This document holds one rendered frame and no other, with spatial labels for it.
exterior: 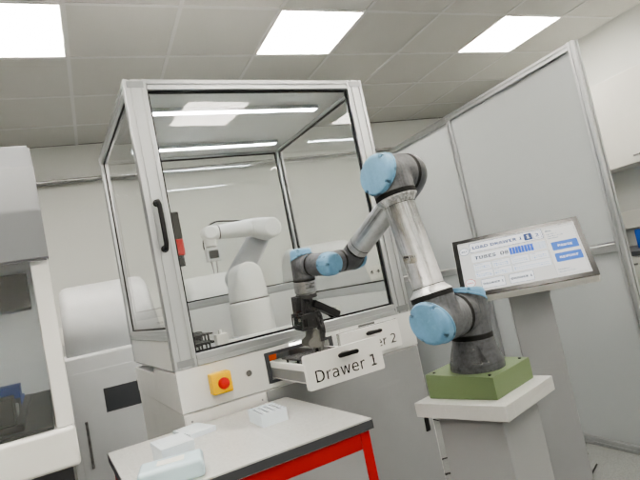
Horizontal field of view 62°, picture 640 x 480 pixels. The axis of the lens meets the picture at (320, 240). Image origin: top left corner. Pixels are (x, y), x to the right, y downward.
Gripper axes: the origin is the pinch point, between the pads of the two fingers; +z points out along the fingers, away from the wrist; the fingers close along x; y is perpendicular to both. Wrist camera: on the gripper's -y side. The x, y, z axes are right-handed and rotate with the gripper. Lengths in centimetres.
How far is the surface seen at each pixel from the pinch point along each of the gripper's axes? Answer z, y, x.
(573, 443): 59, -95, 26
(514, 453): 22, -15, 64
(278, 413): 11.8, 23.8, 11.0
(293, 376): 7.1, 9.4, -3.6
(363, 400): 29.8, -27.3, -17.8
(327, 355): -0.6, 3.6, 10.3
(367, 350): 1.2, -11.4, 11.5
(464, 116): -96, -177, -78
